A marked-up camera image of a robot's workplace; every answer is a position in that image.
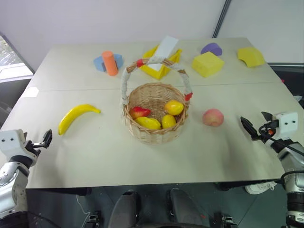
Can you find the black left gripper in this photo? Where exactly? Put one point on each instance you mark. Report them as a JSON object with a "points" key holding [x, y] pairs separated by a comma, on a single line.
{"points": [[32, 146]]}

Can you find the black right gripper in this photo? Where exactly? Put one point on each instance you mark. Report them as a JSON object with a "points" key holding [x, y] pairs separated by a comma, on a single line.
{"points": [[268, 129]]}

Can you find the yellow lemon in basket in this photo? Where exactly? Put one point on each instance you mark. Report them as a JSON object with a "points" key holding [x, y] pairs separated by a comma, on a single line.
{"points": [[168, 121]]}

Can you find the yellow banana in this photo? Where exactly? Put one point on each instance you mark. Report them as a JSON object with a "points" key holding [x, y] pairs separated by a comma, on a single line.
{"points": [[74, 114]]}

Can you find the pink peach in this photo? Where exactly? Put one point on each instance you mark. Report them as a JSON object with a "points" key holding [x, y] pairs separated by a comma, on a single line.
{"points": [[213, 117]]}

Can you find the black table underframe bar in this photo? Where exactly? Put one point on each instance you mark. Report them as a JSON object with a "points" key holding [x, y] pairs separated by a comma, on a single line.
{"points": [[59, 191]]}

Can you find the yellow foam arch block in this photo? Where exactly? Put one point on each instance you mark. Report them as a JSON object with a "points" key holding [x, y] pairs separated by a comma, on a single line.
{"points": [[250, 56]]}

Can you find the white sneaker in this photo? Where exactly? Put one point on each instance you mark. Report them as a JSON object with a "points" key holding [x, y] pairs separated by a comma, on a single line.
{"points": [[259, 188]]}

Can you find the yellow foam cuboid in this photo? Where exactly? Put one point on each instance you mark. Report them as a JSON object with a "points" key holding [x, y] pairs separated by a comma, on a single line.
{"points": [[207, 64]]}

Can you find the yellow orange round mango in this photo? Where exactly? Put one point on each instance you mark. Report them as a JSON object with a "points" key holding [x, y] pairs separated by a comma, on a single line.
{"points": [[174, 107]]}

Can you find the purple half-round foam block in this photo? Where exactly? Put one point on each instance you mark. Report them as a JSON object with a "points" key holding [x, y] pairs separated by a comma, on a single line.
{"points": [[211, 48]]}

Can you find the blue foam block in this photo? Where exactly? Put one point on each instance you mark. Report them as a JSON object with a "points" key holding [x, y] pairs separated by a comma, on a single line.
{"points": [[98, 63]]}

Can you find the red and yellow mango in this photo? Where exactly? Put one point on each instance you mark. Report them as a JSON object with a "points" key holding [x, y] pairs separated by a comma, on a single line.
{"points": [[139, 112]]}

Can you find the orange foam cylinder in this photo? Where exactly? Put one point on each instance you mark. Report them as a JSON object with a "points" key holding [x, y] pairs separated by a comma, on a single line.
{"points": [[110, 63]]}

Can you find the long yellow mango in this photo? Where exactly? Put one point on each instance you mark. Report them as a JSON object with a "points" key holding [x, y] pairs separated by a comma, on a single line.
{"points": [[148, 123]]}

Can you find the dark rounded shape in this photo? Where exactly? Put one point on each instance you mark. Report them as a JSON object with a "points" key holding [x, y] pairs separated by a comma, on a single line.
{"points": [[124, 210]]}

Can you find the white rectangular foam block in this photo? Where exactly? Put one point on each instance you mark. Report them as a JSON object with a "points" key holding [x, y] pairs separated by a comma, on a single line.
{"points": [[164, 51]]}

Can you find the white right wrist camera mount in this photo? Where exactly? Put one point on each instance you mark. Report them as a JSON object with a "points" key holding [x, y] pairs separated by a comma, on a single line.
{"points": [[286, 123]]}

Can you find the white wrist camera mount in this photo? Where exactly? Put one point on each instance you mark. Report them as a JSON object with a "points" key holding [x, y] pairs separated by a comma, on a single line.
{"points": [[286, 123], [10, 142]]}

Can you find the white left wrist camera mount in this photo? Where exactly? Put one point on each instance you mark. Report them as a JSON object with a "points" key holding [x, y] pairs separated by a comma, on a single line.
{"points": [[10, 142]]}

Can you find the window with dark frame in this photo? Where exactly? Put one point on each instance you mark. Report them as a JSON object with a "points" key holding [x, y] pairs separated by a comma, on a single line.
{"points": [[10, 57]]}

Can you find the grey wall trim strip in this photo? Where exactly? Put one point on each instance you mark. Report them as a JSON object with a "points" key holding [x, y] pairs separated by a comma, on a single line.
{"points": [[222, 17]]}

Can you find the yellow triangular foam frame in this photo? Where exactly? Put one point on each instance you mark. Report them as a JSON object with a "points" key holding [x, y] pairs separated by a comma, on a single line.
{"points": [[156, 71]]}

